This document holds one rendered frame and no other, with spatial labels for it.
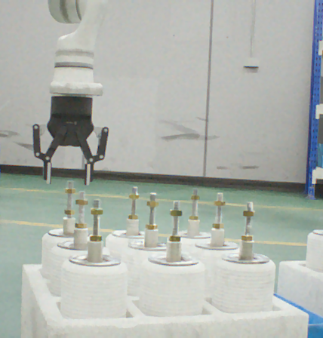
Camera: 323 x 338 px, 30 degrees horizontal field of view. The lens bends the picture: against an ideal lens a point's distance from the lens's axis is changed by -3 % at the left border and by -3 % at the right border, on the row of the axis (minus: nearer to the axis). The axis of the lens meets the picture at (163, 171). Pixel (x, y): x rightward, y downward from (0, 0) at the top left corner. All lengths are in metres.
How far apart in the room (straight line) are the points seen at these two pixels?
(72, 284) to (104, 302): 0.05
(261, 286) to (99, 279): 0.25
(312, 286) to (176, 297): 0.42
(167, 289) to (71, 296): 0.14
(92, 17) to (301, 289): 0.67
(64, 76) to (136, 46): 5.10
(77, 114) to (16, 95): 5.44
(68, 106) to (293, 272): 0.58
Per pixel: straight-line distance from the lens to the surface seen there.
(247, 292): 0.94
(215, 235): 1.07
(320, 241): 1.29
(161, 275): 0.89
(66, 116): 1.10
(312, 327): 1.13
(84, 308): 0.87
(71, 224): 1.12
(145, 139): 6.09
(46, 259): 1.11
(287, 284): 1.34
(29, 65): 6.50
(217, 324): 0.90
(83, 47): 1.10
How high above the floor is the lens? 0.43
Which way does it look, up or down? 3 degrees down
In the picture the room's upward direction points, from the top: 3 degrees clockwise
